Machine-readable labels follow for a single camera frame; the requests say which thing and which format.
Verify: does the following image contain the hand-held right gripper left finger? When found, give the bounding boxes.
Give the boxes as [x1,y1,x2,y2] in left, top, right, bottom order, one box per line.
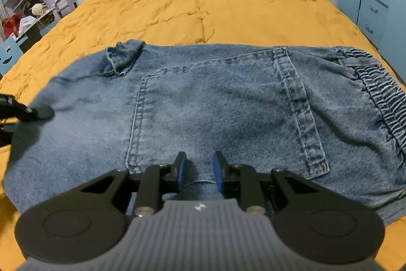
[68,151,188,217]

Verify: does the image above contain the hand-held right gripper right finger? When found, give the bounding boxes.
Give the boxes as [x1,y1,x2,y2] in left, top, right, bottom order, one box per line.
[213,150,330,217]

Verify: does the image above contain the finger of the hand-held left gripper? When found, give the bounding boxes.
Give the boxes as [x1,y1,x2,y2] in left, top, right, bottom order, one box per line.
[0,94,54,122]

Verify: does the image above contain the blue denim pants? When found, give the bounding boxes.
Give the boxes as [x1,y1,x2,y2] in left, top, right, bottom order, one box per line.
[5,39,406,225]

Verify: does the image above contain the blue smiley chair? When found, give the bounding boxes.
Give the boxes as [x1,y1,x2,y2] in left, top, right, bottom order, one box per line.
[0,36,24,76]

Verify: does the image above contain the desk with blue drawer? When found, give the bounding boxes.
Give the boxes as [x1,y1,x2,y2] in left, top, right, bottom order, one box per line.
[16,4,61,43]

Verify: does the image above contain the white cloth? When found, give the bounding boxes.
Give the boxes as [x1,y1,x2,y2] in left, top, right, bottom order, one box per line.
[19,16,35,32]

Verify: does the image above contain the red bag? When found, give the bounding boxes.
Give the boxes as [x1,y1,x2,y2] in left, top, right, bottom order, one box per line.
[2,14,23,38]

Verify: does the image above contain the yellow quilted blanket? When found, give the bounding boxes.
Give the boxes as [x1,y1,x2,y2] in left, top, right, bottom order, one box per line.
[0,0,394,259]

